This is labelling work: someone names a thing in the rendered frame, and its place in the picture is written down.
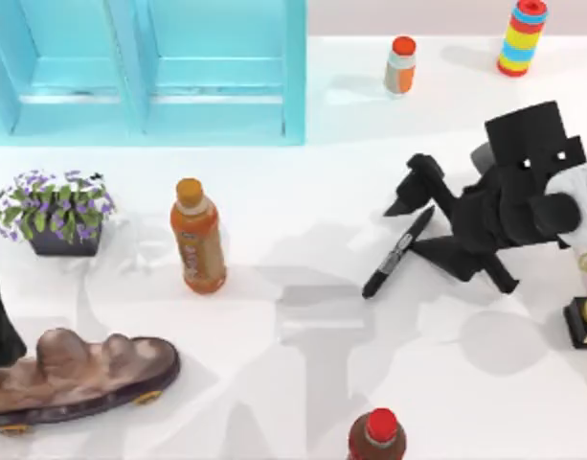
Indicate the black marker pen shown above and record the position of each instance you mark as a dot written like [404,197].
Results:
[394,259]

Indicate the small orange grey bottle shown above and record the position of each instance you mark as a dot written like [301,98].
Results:
[400,72]

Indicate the gold trophy with black base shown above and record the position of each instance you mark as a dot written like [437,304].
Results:
[584,321]

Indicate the stack of coloured rings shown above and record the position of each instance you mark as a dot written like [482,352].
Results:
[519,43]

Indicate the brown bottle with red cap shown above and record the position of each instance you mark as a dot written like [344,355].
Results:
[377,438]

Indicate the orange drink bottle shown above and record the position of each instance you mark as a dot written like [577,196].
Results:
[199,244]

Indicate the light blue rack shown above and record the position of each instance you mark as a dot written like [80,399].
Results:
[216,72]

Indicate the purple flower plant pot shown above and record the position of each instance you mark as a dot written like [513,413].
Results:
[63,235]

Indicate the brown bread loaf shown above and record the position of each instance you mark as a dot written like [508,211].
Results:
[77,369]

